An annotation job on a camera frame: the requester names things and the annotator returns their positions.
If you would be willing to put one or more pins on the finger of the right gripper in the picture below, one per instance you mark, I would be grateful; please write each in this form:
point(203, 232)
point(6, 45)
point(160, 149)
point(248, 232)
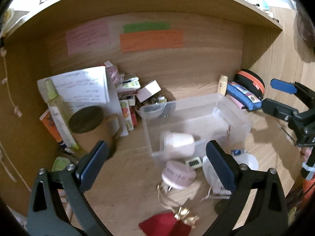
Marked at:
point(279, 110)
point(283, 86)

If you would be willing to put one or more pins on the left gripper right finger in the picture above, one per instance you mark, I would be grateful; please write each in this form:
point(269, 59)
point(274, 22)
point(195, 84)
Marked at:
point(224, 165)

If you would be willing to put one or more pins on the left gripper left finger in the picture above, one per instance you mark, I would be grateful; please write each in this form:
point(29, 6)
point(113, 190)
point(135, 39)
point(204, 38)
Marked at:
point(90, 165)

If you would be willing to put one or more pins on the small blue box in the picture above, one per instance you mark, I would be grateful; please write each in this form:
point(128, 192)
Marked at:
point(237, 152)

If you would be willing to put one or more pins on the small digital timer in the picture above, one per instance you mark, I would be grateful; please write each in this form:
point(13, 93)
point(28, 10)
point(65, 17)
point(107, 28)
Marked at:
point(194, 163)

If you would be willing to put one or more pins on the pink round tin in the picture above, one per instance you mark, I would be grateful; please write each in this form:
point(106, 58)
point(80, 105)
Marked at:
point(178, 175)

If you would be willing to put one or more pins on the red velvet pouch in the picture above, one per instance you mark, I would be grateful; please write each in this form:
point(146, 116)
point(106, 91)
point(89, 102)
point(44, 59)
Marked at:
point(164, 224)

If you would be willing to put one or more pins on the white face mask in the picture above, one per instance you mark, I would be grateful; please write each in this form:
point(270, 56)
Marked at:
point(216, 190)

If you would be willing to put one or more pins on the person right hand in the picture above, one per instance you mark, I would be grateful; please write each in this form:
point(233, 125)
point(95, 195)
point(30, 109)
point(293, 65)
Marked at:
point(305, 153)

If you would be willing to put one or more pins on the blue pencil pouch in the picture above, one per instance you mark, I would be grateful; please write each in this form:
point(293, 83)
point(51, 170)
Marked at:
point(245, 97)

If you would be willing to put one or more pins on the green orange tube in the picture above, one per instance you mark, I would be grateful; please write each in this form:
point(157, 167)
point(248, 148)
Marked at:
point(60, 164)

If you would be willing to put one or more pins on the black orange round case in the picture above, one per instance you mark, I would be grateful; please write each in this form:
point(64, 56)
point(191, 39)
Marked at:
point(250, 81)

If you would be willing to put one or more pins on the brown mug with lid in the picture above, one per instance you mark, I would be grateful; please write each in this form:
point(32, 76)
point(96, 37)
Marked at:
point(90, 125)

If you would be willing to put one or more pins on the beige lotion tube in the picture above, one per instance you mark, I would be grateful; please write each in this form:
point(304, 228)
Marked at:
point(222, 85)

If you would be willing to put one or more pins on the clear plastic storage bin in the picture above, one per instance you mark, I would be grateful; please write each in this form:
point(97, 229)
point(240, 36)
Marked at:
point(210, 117)

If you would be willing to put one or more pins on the fruit pattern box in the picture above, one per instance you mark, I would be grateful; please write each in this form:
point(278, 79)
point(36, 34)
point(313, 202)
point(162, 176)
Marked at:
point(127, 114)

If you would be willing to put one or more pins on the orange book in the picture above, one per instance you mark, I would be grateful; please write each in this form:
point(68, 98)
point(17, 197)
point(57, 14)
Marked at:
point(49, 123)

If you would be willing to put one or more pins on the green cap spray bottle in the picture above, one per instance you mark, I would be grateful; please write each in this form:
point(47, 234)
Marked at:
point(60, 116)

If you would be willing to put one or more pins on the white paper calendar stand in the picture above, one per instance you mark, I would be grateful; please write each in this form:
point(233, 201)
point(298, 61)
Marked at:
point(83, 88)

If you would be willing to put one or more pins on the clear plastic bowl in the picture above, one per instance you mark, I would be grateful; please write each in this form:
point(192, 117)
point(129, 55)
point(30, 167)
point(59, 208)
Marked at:
point(152, 111)

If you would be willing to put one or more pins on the stack of booklets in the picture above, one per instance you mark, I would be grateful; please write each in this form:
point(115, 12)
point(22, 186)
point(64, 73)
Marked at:
point(127, 87)

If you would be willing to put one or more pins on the small white pink box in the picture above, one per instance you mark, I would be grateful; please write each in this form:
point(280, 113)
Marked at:
point(148, 91)

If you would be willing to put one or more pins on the pink packet bag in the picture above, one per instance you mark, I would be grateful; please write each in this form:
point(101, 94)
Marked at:
point(112, 72)

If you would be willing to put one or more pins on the pink sticky note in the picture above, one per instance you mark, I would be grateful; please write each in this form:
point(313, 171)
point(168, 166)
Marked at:
point(91, 35)

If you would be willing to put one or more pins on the orange sticky note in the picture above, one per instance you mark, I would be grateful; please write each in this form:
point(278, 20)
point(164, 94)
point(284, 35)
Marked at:
point(150, 40)

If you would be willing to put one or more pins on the green sticky note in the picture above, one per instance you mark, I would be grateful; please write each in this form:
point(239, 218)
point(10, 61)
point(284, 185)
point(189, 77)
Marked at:
point(146, 26)

